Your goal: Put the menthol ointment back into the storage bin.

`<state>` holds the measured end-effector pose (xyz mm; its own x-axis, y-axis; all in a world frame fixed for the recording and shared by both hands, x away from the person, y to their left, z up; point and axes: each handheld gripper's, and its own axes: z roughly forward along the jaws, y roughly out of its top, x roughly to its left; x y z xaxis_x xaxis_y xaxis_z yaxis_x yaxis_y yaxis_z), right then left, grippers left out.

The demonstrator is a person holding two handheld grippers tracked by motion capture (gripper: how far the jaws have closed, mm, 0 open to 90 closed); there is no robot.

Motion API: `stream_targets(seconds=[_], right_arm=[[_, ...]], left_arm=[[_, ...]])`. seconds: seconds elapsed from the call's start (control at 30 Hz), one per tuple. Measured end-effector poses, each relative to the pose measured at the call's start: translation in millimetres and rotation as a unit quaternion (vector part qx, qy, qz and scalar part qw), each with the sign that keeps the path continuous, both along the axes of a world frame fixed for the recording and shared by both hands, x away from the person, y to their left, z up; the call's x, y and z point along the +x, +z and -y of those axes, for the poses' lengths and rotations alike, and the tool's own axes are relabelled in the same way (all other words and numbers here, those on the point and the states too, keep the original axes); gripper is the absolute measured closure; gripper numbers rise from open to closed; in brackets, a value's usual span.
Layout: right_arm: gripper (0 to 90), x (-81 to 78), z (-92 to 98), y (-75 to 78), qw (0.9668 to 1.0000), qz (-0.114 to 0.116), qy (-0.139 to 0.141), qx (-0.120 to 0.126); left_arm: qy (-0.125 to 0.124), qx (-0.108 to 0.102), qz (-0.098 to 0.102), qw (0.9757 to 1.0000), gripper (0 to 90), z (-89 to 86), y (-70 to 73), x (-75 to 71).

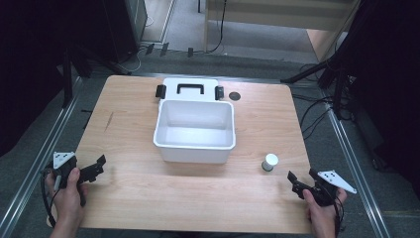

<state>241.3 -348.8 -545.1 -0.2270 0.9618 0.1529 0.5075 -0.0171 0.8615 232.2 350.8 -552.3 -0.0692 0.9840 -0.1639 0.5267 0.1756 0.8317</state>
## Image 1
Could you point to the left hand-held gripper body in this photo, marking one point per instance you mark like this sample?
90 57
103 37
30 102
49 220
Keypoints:
67 163

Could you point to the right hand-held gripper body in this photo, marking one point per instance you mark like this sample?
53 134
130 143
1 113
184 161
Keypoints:
325 188

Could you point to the small white capped bottle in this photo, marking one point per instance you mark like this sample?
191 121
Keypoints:
270 162

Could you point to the white plastic storage box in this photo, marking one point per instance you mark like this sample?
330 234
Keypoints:
194 129

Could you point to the person's right hand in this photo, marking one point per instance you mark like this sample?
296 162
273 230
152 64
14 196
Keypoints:
322 214

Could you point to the person's left hand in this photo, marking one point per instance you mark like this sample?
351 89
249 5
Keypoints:
67 201

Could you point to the black stand legs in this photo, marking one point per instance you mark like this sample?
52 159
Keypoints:
336 86
67 76

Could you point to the dark round table grommet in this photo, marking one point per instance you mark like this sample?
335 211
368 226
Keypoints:
234 96

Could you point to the dark curtain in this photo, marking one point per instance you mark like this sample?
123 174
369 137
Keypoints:
389 82
29 49

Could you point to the black cabinet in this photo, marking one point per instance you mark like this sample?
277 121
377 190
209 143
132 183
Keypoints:
124 26

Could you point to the metal floor rail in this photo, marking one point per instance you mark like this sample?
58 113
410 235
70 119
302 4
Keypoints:
356 172
36 158

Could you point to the light wooden furniture frame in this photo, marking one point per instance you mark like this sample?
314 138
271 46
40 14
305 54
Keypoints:
317 36

